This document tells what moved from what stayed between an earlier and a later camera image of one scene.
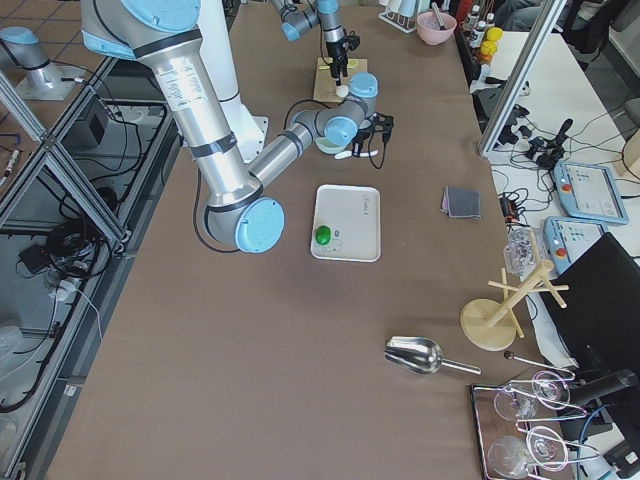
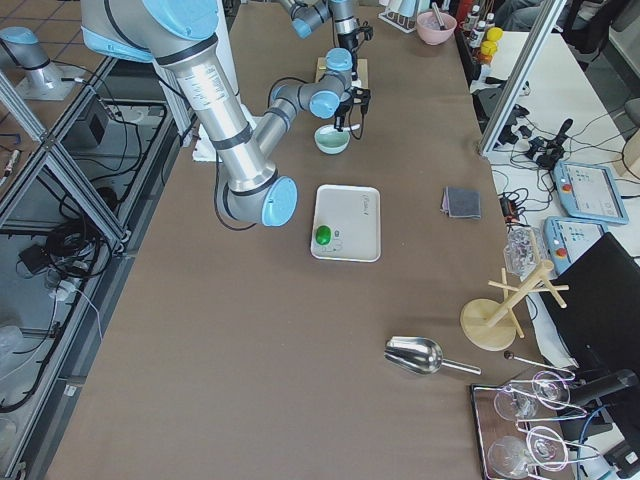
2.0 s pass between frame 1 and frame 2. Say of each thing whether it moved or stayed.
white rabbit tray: stayed
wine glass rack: stayed
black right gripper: moved
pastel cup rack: stayed
